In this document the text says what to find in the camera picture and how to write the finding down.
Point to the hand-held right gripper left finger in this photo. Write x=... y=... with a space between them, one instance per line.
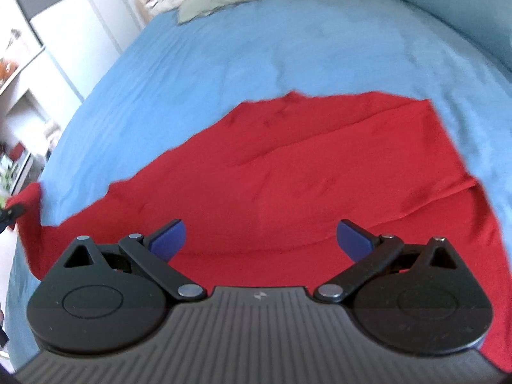
x=170 y=242

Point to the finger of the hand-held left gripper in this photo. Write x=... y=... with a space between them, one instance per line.
x=8 y=214

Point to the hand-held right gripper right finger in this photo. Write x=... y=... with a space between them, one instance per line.
x=352 y=242

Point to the red garment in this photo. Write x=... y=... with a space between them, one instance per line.
x=280 y=176

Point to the white shelf unit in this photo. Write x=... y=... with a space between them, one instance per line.
x=24 y=108

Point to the bed with blue sheet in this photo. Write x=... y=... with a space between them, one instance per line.
x=240 y=56

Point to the white wardrobe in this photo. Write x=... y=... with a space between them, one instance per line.
x=72 y=16

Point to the grey-blue pillow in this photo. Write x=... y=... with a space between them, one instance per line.
x=452 y=4

